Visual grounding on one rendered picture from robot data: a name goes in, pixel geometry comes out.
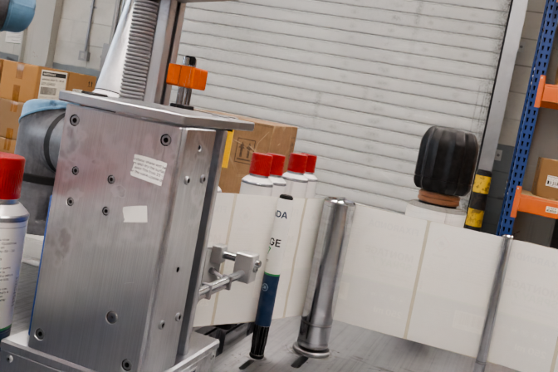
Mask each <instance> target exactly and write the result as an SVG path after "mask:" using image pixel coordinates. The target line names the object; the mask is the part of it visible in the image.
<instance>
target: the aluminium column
mask: <svg viewBox="0 0 558 372"><path fill-rule="evenodd" d="M176 7H177V10H176ZM157 8H158V9H159V10H158V11H157V12H158V14H156V15H157V17H156V18H155V19H157V21H156V22H155V23H156V25H155V29H154V33H153V34H154V36H153V37H152V38H153V39H154V40H152V42H153V44H151V46H152V47H151V48H150V49H151V51H150V53H151V55H149V56H150V59H149V62H148V64H149V66H147V67H148V68H149V69H148V70H147V72H148V73H147V74H146V75H147V77H145V79H147V80H146V81H145V83H146V84H145V85H144V86H145V88H144V92H143V94H144V95H142V97H143V98H144V99H143V100H142V101H146V102H152V103H156V104H159V103H160V99H161V94H162V89H163V94H162V100H161V105H169V100H170V95H171V90H172V85H169V84H167V83H166V79H167V74H168V69H169V63H174V64H176V61H177V56H178V51H179V43H180V37H181V32H182V27H183V22H184V14H185V8H186V3H181V2H178V6H177V1H176V0H161V1H160V2H159V6H158V7H157ZM175 12H176V15H175ZM174 17H175V20H174ZM173 26H174V29H173ZM172 31H173V35H172ZM171 36H172V40H171ZM170 41H171V45H170ZM169 46H170V50H169ZM168 55H169V59H168ZM167 60H168V64H167ZM166 65H167V69H166ZM165 70H166V73H165ZM164 75H165V78H164ZM163 84H164V88H163Z"/></svg>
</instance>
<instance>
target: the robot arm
mask: <svg viewBox="0 0 558 372"><path fill-rule="evenodd" d="M134 3H135V0H126V3H125V6H124V9H123V12H122V14H121V17H120V20H119V23H118V26H117V28H116V31H115V35H114V37H113V40H112V43H111V45H110V49H109V51H108V54H107V57H106V59H105V63H104V65H103V68H102V71H101V73H100V77H99V80H98V82H97V84H96V87H95V89H94V90H93V91H92V92H95V93H100V94H104V95H108V96H110V97H116V98H118V97H119V96H120V95H119V93H120V89H121V88H120V86H122V85H121V84H120V83H121V82H122V80H121V78H123V76H122V75H124V73H123V71H124V69H123V67H125V66H124V63H125V60H126V58H125V56H127V55H126V54H125V53H126V52H127V51H126V48H128V47H127V45H129V43H128V41H129V39H128V37H130V36H129V33H130V29H131V28H130V26H132V24H131V22H133V21H131V18H133V17H132V14H133V11H134V9H133V7H135V5H134ZM35 8H36V0H0V32H3V31H7V32H22V31H24V30H25V29H26V28H27V27H28V26H29V25H30V24H31V22H32V19H33V17H34V14H35ZM67 104H74V105H80V104H76V103H71V102H67V101H63V100H48V99H33V100H28V101H27V102H26V103H25V104H24V105H23V107H22V114H21V116H20V117H19V120H18V123H19V127H18V132H17V141H16V146H15V151H14V154H18V155H21V156H22V157H24V158H25V160H26V162H25V167H24V173H23V178H22V188H21V197H20V198H19V199H18V202H20V203H21V204H22V205H23V206H24V207H25V209H26V210H27V211H28V212H29V213H30V216H29V219H28V224H27V234H32V235H39V236H44V233H45V227H46V222H47V212H48V207H49V202H50V197H51V195H52V192H53V187H54V182H55V176H56V167H57V161H58V156H59V150H60V145H61V136H62V130H63V125H64V119H65V114H66V105H67Z"/></svg>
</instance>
